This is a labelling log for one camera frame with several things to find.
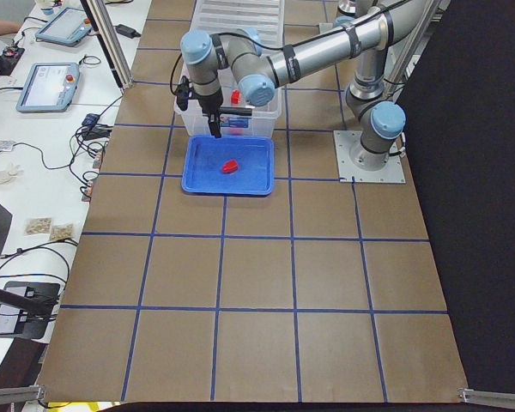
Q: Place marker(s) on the clear plastic box lid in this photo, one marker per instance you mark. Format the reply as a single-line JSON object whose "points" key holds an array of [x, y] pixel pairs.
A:
{"points": [[267, 16]]}

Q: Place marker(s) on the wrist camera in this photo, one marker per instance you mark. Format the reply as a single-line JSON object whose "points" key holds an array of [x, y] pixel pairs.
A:
{"points": [[183, 93]]}

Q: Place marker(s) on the black power adapter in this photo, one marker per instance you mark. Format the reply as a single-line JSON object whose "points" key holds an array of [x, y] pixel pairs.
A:
{"points": [[126, 31]]}

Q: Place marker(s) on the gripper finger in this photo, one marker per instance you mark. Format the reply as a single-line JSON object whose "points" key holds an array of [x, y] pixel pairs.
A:
{"points": [[214, 127]]}

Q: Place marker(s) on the teach pendant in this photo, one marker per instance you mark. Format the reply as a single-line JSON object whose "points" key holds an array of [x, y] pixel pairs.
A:
{"points": [[68, 28], [50, 87]]}

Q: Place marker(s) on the blue plastic tray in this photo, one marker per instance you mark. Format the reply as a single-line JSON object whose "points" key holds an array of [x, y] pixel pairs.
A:
{"points": [[205, 156]]}

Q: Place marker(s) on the aluminium frame post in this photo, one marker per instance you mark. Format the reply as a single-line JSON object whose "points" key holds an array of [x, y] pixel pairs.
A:
{"points": [[102, 25]]}

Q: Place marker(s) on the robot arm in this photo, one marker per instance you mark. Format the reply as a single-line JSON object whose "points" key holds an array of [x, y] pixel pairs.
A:
{"points": [[377, 26]]}

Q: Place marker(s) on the far teach pendant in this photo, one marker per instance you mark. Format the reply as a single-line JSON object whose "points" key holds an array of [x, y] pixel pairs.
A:
{"points": [[68, 28]]}

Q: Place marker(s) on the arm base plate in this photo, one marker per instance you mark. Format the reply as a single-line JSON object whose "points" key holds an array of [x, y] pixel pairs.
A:
{"points": [[356, 165]]}

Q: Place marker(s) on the near teach pendant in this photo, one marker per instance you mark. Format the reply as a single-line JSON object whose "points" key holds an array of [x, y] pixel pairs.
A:
{"points": [[50, 87]]}

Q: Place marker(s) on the clear plastic storage box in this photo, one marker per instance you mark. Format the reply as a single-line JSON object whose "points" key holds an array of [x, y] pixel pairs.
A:
{"points": [[239, 117]]}

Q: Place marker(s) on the red block under lid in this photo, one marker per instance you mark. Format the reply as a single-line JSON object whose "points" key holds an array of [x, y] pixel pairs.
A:
{"points": [[236, 132]]}

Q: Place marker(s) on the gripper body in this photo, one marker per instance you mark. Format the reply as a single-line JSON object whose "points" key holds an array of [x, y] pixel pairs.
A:
{"points": [[210, 104]]}

